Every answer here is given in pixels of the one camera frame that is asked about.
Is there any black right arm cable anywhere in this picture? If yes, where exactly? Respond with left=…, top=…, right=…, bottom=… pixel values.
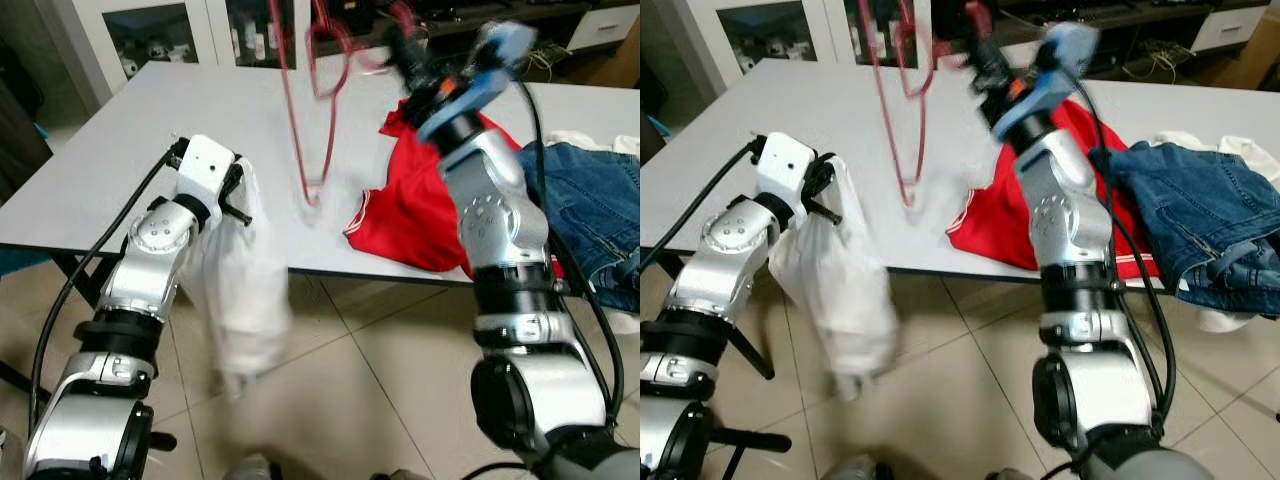
left=510, top=70, right=629, bottom=431
left=1075, top=60, right=1176, bottom=426

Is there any dark TV cabinet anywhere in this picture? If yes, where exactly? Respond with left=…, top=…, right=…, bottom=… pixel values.
left=290, top=0, right=641, bottom=91
left=930, top=0, right=1280, bottom=91

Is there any red plastic clothes hanger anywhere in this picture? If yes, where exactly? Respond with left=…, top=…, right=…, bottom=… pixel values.
left=858, top=0, right=1011, bottom=209
left=268, top=0, right=426, bottom=209

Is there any cream white fluffy top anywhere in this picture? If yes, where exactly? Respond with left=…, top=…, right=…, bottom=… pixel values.
left=1150, top=128, right=1280, bottom=166
left=545, top=128, right=641, bottom=159

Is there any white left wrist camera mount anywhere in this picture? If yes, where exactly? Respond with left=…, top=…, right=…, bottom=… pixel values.
left=175, top=135, right=243, bottom=206
left=752, top=132, right=823, bottom=206

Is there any white drawer unit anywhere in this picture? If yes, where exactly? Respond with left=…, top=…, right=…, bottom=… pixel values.
left=1190, top=5, right=1271, bottom=53
left=565, top=5, right=641, bottom=53

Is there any red garment white trim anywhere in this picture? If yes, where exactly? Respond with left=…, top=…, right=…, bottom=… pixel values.
left=345, top=100, right=566, bottom=281
left=945, top=98, right=1166, bottom=281

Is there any blue denim garment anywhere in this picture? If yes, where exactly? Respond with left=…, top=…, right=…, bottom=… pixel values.
left=515, top=140, right=641, bottom=316
left=1090, top=140, right=1280, bottom=319

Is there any white cable bundle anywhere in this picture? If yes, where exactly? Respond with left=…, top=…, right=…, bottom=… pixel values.
left=1125, top=40, right=1186, bottom=83
left=520, top=40, right=566, bottom=83

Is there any white glass-door cabinet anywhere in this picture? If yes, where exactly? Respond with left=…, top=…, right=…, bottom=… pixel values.
left=45, top=0, right=301, bottom=96
left=660, top=0, right=936, bottom=96

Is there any white plain T-shirt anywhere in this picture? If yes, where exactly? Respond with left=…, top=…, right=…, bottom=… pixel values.
left=183, top=155, right=296, bottom=401
left=768, top=155, right=901, bottom=401

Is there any black table leg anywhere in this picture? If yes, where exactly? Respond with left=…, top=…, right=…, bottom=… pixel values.
left=50, top=250, right=106, bottom=311
left=738, top=268, right=776, bottom=381

